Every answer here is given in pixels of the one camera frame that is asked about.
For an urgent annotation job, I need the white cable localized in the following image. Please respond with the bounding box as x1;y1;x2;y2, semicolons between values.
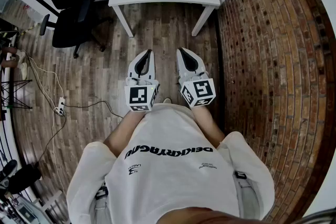
20;49;65;99

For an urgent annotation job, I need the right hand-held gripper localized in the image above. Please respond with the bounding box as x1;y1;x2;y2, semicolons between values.
176;47;216;108

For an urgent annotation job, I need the person's right forearm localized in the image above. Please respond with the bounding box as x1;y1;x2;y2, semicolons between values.
193;106;226;151

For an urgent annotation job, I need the gray shoulder strap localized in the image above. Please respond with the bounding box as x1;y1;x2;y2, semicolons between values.
233;170;260;218
94;183;110;224

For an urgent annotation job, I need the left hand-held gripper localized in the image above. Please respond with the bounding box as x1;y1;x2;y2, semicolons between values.
124;49;160;113

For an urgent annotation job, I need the black office chair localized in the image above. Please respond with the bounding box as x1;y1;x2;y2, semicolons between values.
37;0;114;59

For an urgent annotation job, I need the black cable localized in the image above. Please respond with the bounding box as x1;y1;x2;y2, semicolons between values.
62;101;124;119

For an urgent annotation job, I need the black tripod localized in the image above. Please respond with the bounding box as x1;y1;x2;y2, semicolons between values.
0;78;34;110

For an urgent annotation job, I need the white power strip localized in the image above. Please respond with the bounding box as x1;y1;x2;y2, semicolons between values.
54;97;66;116

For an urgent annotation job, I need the person's white t-shirt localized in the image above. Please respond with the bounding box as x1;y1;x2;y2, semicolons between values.
67;103;276;224

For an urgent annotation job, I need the person's left forearm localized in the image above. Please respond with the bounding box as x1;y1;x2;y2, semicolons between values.
103;110;148;158

